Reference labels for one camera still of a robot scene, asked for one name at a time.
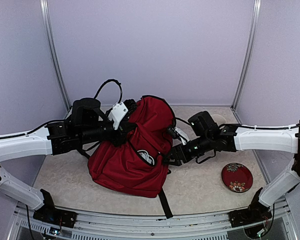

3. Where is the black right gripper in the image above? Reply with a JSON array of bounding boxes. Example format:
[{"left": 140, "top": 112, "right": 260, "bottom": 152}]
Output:
[{"left": 161, "top": 133, "right": 213, "bottom": 166}]

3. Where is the white charger with cable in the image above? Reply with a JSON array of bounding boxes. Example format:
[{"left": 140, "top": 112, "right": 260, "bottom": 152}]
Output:
[{"left": 137, "top": 149, "right": 156, "bottom": 166}]

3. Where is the red student backpack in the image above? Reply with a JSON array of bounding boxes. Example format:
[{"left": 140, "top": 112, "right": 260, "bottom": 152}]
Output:
[{"left": 87, "top": 95, "right": 176, "bottom": 219}]

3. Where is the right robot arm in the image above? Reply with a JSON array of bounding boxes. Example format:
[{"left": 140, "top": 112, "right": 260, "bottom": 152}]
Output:
[{"left": 165, "top": 111, "right": 300, "bottom": 222}]

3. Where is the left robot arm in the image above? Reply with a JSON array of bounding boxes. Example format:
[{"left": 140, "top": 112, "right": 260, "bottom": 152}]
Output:
[{"left": 0, "top": 96, "right": 137, "bottom": 223}]

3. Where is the white floral mug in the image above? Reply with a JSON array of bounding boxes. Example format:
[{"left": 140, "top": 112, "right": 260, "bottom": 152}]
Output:
[{"left": 211, "top": 114, "right": 227, "bottom": 125}]

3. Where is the red floral plate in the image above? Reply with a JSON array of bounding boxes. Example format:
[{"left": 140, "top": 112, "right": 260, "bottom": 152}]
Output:
[{"left": 221, "top": 162, "right": 254, "bottom": 193}]

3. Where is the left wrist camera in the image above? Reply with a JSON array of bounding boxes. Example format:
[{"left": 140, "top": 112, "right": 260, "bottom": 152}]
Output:
[{"left": 107, "top": 99, "right": 137, "bottom": 130}]

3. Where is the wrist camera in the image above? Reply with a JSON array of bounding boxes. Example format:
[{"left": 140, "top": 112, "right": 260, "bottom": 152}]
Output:
[
  {"left": 166, "top": 125, "right": 190, "bottom": 145},
  {"left": 107, "top": 99, "right": 137, "bottom": 130}
]

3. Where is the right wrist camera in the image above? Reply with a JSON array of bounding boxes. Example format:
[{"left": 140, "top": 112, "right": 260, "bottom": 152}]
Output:
[{"left": 166, "top": 125, "right": 190, "bottom": 145}]

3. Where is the aluminium front rail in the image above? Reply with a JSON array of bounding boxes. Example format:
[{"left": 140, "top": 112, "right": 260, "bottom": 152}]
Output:
[{"left": 7, "top": 207, "right": 298, "bottom": 240}]

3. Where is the aluminium frame left post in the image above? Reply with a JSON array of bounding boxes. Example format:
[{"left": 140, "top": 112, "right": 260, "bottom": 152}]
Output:
[{"left": 39, "top": 0, "right": 71, "bottom": 111}]

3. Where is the aluminium frame post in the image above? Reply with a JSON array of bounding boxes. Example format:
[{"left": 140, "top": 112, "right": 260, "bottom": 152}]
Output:
[
  {"left": 39, "top": 0, "right": 71, "bottom": 111},
  {"left": 231, "top": 0, "right": 262, "bottom": 112}
]

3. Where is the aluminium frame right post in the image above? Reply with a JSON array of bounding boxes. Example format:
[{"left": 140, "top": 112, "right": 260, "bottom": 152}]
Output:
[{"left": 231, "top": 0, "right": 262, "bottom": 112}]

